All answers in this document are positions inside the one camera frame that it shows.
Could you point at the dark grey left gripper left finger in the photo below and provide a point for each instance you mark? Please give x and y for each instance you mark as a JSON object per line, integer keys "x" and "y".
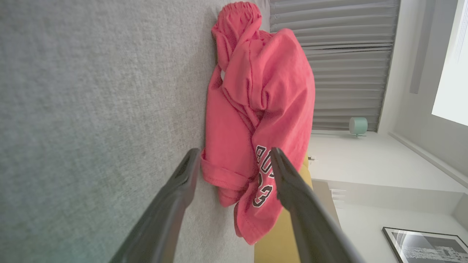
{"x": 164, "y": 212}

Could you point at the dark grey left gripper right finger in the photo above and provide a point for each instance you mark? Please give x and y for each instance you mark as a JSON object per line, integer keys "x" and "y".
{"x": 310, "y": 219}

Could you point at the red white basketball jersey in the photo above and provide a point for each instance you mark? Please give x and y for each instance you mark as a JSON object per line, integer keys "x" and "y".
{"x": 278, "y": 84}

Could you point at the yellow cushion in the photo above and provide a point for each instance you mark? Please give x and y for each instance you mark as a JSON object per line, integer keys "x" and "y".
{"x": 274, "y": 246}

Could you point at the small teal lamp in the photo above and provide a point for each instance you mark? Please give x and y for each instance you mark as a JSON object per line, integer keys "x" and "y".
{"x": 358, "y": 125}

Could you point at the black framed picture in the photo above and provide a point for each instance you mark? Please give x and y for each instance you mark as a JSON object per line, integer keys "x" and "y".
{"x": 427, "y": 248}

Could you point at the grey fabric sofa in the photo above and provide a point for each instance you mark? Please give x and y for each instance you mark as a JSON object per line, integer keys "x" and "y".
{"x": 91, "y": 109}

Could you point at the grey pleated curtain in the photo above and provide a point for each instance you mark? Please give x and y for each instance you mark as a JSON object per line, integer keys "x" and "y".
{"x": 347, "y": 73}

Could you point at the bright window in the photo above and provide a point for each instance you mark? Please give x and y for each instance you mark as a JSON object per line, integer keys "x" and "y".
{"x": 453, "y": 73}

